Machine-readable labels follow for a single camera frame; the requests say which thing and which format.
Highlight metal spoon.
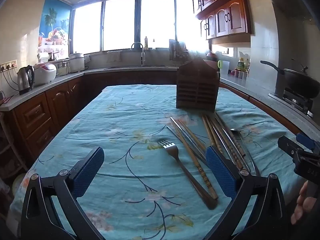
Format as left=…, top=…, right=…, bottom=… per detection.
left=231, top=128, right=260, bottom=176

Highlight silver metal chopstick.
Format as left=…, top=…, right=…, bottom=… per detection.
left=166, top=125, right=209, bottom=167

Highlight metal fork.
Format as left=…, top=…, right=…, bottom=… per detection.
left=158, top=140, right=217, bottom=210

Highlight brown bamboo chopstick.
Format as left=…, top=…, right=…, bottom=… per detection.
left=170, top=117, right=218, bottom=200

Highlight kitchen faucet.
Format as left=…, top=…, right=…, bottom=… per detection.
left=130, top=41, right=146, bottom=66

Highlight person right hand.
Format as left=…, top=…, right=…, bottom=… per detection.
left=291, top=181, right=317, bottom=225

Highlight gas stove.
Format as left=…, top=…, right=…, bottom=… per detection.
left=268, top=88, right=313, bottom=118

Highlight black wok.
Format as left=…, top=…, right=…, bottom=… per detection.
left=260, top=60, right=319, bottom=99

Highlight spice jars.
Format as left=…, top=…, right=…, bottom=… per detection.
left=234, top=69, right=248, bottom=80

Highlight yellow oil bottle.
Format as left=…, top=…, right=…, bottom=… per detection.
left=237, top=57, right=246, bottom=72

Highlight teal floral tablecloth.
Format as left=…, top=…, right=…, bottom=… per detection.
left=8, top=84, right=307, bottom=240

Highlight wooden utensil holder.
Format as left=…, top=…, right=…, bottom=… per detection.
left=176, top=57, right=220, bottom=112

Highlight pink basin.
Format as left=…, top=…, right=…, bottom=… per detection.
left=206, top=51, right=218, bottom=62

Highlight steel electric kettle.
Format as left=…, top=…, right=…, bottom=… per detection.
left=17, top=65, right=35, bottom=95

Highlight white pink rice cooker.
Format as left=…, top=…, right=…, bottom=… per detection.
left=34, top=62, right=57, bottom=86

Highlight dish rack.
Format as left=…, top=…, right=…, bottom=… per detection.
left=169, top=39, right=189, bottom=61

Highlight white cooker pot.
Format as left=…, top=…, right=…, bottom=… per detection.
left=68, top=53, right=85, bottom=73

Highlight upper wooden cabinets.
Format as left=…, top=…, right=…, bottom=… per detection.
left=192, top=0, right=252, bottom=48

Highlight tropical fruit poster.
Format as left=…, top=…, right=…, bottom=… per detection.
left=38, top=0, right=72, bottom=60

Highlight dish soap bottle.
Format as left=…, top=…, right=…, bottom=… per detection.
left=144, top=36, right=149, bottom=50

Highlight white jug green handle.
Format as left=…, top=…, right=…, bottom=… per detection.
left=217, top=60, right=229, bottom=75

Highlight wall power outlets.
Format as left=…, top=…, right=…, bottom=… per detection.
left=1, top=60, right=17, bottom=72

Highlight window frame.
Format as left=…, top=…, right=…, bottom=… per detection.
left=70, top=0, right=197, bottom=54

